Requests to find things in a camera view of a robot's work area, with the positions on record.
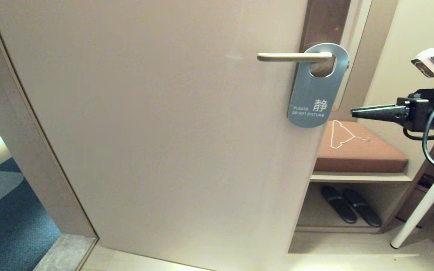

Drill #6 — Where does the beige room door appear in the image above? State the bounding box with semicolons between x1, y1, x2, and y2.
0;0;351;271

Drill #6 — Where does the brown metal lock plate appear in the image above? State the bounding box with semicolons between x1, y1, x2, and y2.
298;0;351;78

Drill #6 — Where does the white table leg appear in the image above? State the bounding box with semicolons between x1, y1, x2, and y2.
390;137;434;250

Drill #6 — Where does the brass lever door handle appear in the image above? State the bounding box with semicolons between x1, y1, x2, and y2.
257;52;333;62

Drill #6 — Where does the black slipper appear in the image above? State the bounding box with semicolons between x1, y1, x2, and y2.
342;188;382;228
321;186;358;224

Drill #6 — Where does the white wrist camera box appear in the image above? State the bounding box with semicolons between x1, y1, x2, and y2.
411;48;434;78

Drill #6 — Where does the blue do-not-disturb door hanger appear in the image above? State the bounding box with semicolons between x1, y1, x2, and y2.
287;43;349;128

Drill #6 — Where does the brown seat cushion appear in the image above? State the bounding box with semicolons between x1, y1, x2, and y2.
313;120;408;174

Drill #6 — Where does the white wire clothes hanger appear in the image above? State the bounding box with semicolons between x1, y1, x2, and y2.
330;120;371;149

